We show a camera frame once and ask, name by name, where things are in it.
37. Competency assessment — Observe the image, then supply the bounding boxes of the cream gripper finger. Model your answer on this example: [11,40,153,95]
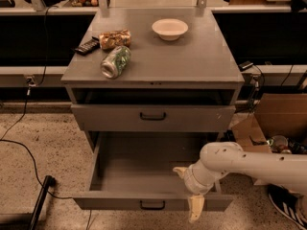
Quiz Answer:
[188,195,205,223]
[173,167,187,179]

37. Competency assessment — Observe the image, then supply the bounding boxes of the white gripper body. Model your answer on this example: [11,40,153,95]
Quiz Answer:
[183,160,228,195]

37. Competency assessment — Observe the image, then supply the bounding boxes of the grey drawer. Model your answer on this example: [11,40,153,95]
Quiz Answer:
[72,131,234,213]
[71,104,235,132]

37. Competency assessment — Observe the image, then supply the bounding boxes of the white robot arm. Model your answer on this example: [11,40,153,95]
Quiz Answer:
[174,142,307,230]

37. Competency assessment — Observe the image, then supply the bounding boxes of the grey drawer cabinet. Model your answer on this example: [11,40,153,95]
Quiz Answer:
[60,7,246,151]

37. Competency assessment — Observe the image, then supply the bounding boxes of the grey top drawer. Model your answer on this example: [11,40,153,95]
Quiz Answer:
[71,104,235,132]

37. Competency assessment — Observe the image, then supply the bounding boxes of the black flat object on floor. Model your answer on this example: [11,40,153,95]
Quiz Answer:
[222,130,236,142]

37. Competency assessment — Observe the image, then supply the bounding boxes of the cans in cardboard box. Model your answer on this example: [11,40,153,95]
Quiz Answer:
[267,135,307,154]

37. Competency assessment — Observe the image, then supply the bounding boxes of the black striped sneaker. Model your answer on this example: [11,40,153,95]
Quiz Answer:
[268,185,307,230]

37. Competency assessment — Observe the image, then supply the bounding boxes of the cardboard box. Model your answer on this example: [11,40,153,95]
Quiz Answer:
[231,93,307,187]

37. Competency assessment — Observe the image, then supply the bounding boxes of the small black device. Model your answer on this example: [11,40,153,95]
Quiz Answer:
[238,61,253,72]

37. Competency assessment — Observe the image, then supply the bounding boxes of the green soda can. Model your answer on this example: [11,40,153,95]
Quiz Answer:
[101,46,131,79]

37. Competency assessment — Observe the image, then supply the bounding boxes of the black stand leg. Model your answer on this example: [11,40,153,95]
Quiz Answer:
[27,175,56,230]

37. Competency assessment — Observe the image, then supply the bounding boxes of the white bowl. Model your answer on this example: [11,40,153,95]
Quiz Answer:
[152,19,188,41]

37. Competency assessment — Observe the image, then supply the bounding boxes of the brown snack bag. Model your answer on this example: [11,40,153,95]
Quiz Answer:
[99,29,131,50]

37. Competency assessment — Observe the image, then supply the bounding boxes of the black remote control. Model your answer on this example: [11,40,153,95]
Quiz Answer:
[74,37,100,56]

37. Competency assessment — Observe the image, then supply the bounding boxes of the black floor cable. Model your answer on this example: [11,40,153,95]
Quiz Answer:
[0,3,94,230]

